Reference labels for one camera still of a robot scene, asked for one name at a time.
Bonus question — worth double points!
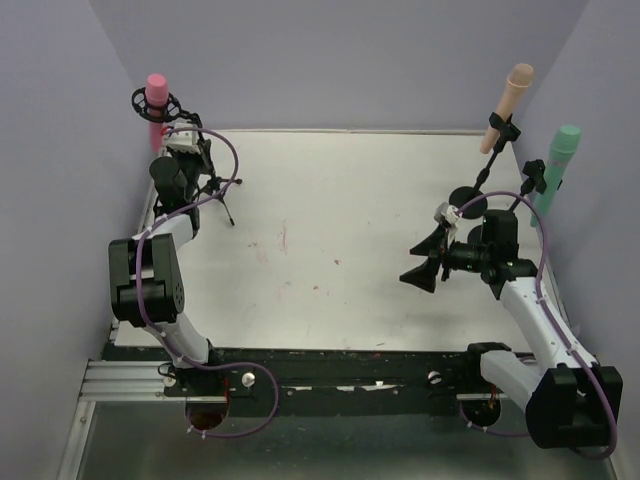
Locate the black tripod shock-mount stand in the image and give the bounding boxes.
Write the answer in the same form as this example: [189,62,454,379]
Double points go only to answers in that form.
[131,86,242,218]

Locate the pink microphone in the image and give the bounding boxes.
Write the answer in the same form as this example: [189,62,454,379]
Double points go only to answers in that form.
[145,73,169,152]

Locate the black clip round-base stand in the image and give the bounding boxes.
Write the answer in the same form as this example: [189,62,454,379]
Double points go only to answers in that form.
[467,159,548,245]

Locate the black round-base microphone stand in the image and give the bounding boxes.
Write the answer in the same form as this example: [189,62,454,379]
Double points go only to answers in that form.
[448,112,521,207]

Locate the mint green microphone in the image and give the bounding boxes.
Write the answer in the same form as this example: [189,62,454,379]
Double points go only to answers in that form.
[533,125,582,218]

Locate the peach microphone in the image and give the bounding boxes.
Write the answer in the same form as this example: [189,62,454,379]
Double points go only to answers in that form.
[480,63,534,154]

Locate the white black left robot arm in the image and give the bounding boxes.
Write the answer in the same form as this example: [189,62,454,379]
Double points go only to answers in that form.
[108,140,216,369]

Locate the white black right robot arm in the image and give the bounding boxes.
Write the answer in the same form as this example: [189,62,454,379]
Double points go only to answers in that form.
[400,203,623,454]

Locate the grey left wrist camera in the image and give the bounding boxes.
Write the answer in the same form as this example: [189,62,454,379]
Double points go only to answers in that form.
[161,123,200,154]

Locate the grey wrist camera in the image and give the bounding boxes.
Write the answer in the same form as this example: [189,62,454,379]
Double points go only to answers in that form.
[161,123,200,154]
[434,202,461,244]

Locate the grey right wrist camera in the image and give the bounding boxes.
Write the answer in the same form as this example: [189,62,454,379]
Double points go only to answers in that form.
[434,202,461,244]

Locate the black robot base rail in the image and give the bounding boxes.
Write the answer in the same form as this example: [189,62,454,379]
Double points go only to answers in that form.
[102,344,501,425]

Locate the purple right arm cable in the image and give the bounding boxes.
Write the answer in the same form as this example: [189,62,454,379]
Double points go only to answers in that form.
[454,191,617,460]

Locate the aluminium frame rail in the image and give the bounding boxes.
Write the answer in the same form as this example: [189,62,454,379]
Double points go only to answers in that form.
[79,361,225,404]

